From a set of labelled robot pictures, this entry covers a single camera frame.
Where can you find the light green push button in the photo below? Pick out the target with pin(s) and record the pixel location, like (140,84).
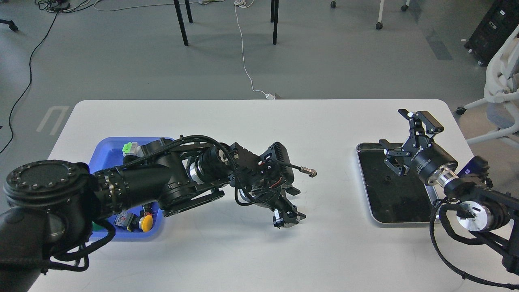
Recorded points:
(131,148)

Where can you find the silver metal tray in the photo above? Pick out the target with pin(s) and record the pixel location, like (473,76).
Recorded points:
(404,202)

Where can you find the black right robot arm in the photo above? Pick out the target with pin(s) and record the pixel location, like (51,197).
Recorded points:
(472,212)

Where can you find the yellow push button switch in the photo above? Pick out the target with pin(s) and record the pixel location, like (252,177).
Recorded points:
(144,223)

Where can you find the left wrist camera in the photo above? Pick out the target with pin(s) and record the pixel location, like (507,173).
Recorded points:
(273,168)

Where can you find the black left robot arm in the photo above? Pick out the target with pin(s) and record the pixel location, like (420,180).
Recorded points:
(59,210)

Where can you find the black equipment case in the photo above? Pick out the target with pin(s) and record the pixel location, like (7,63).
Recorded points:
(495,27)

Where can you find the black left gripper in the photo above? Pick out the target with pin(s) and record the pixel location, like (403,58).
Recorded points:
(286,214)

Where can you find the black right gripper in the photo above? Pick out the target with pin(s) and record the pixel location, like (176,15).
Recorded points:
(418,154)

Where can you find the white office chair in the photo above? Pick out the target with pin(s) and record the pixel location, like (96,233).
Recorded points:
(501,88)

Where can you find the blue plastic tray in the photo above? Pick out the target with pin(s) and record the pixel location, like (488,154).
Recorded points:
(108,153)

